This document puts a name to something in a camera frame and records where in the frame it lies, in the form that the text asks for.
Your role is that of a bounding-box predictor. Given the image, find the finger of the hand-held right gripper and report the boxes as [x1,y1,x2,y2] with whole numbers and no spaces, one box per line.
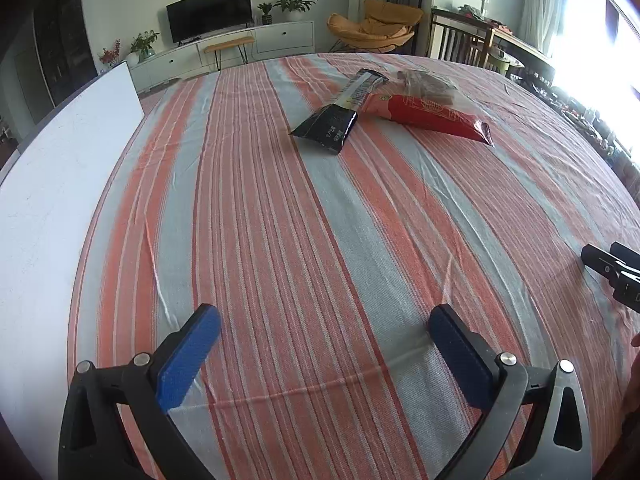
[581,244,640,312]
[610,241,640,272]

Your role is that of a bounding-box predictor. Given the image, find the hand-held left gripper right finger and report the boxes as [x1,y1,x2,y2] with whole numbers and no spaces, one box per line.
[429,304,594,480]

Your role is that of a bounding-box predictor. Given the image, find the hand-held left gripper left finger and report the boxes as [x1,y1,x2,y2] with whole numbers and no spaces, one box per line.
[59,304,222,480]

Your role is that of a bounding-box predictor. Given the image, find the white storage box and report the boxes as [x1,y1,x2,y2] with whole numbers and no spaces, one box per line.
[0,60,146,443]

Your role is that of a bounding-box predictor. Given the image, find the red snack packet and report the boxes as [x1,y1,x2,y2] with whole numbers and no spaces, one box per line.
[359,93,495,147]

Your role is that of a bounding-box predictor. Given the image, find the clear packet of brown biscuits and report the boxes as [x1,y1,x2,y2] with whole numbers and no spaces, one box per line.
[397,69,458,108]

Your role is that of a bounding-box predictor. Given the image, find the long black snack packet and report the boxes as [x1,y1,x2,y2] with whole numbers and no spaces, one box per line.
[289,68,389,155]

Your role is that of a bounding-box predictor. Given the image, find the row of packaged goods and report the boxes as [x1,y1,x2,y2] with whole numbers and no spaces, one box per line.
[520,70,640,188]

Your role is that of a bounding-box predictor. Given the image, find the orange grey striped cloth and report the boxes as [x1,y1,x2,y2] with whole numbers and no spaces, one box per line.
[66,52,640,480]

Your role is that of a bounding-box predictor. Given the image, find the green plastic stool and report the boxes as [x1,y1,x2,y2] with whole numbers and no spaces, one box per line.
[487,47,526,77]

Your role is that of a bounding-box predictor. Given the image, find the pile of red goods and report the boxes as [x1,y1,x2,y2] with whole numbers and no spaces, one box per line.
[457,4,506,28]

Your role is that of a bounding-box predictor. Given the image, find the red flowers in vase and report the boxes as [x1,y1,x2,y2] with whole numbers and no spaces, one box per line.
[98,39,124,69]

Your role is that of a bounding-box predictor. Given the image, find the wooden bench with black legs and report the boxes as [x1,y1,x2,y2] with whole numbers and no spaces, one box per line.
[204,36,256,74]

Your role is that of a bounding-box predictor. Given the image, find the green plant in glass vase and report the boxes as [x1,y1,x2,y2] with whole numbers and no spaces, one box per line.
[130,30,160,59]

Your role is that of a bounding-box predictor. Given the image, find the black glass display cabinet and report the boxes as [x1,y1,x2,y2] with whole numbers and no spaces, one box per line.
[27,0,99,128]

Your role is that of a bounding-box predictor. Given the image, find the white television cabinet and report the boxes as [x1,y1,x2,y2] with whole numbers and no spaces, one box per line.
[127,21,316,94]

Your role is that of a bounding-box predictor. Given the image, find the orange lounge chair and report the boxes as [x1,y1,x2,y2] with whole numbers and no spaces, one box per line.
[327,0,425,56]

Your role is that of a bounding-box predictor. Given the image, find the black television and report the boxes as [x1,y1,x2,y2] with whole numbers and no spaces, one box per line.
[166,0,253,45]

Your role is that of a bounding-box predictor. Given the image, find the large green potted plant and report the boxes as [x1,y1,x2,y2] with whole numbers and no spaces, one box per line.
[272,0,319,23]

